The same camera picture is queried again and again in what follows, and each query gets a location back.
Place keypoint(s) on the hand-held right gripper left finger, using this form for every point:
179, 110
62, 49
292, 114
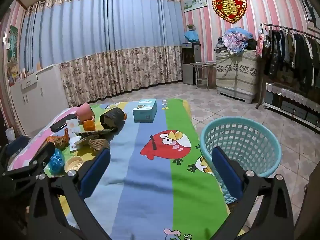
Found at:
96, 170

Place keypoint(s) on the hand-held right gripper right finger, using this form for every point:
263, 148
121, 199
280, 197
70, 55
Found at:
226, 170

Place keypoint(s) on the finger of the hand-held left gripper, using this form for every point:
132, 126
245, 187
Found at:
17, 145
42, 156

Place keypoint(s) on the blue wrapper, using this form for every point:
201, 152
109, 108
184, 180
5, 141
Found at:
56, 161

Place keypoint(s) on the orange snack packet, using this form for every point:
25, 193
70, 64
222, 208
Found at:
53, 139

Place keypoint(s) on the dark gold printed packet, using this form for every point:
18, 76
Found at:
97, 132

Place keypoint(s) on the teal plastic mesh basket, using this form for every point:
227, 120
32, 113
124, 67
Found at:
250, 140

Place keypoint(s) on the small cream paper bowl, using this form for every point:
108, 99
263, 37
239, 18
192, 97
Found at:
73, 165

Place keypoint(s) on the black remote control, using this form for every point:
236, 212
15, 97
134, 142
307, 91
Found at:
62, 124

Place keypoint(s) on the white paper card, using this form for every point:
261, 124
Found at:
72, 130

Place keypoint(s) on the cartoon bird printed blanket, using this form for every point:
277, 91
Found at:
145, 192

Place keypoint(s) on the white low cabinet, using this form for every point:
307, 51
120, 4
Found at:
45, 92

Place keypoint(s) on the pink cup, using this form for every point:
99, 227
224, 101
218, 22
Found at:
83, 111

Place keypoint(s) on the teal tissue box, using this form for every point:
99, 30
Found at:
145, 115

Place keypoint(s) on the metal clothes rack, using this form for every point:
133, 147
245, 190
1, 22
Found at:
260, 92

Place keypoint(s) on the low cabinet with lace cover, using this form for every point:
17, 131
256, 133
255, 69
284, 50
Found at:
287, 105

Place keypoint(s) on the cloth covered washing machine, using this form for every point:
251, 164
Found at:
237, 72

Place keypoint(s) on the small metal stool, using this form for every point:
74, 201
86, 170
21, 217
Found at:
202, 65

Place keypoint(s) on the grey water dispenser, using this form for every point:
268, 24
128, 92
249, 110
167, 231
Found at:
190, 62

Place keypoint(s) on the blue and floral curtain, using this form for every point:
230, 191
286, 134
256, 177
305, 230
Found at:
100, 42

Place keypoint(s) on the pink hanging bag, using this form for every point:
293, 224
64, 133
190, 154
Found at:
260, 45

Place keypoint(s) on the pile of folded clothes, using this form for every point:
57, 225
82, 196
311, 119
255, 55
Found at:
235, 38

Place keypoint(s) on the row of hanging clothes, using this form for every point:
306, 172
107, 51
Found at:
295, 52

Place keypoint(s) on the blue cloth bundle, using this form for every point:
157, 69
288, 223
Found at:
191, 36

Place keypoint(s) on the small potted plant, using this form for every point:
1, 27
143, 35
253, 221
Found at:
191, 27

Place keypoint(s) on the colourful wall poster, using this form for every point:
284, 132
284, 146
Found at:
12, 45

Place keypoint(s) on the red heart wall decoration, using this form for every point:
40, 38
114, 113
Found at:
228, 5

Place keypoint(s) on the landscape wall picture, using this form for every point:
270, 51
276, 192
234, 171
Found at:
195, 2

